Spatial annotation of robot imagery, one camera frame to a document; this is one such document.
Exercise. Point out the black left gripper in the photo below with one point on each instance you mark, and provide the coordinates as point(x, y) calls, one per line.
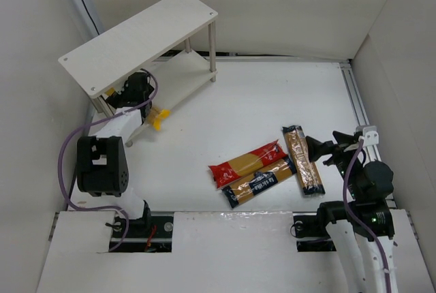
point(120, 97)

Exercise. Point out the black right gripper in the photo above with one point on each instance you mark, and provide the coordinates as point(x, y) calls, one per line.
point(333, 149)

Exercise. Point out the yellow spaghetti bag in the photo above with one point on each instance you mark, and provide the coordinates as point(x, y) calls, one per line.
point(151, 114)

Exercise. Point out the navy label spaghetti bag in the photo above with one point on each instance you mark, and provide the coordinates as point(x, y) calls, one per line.
point(248, 187)

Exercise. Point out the red spaghetti bag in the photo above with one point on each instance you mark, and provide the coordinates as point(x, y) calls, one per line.
point(245, 164)

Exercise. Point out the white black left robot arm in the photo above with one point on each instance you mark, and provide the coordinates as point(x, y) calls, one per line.
point(102, 169)

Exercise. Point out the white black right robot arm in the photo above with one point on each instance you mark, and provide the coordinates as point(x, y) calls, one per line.
point(360, 225)

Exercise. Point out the white two-tier shelf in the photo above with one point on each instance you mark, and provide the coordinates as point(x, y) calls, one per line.
point(175, 39)

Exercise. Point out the clear navy-end spaghetti bag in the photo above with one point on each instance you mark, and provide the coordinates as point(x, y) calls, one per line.
point(308, 175)

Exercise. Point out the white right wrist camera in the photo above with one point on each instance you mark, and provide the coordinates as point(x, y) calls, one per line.
point(368, 134)

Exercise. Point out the aluminium frame rail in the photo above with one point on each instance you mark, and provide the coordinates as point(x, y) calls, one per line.
point(361, 116)

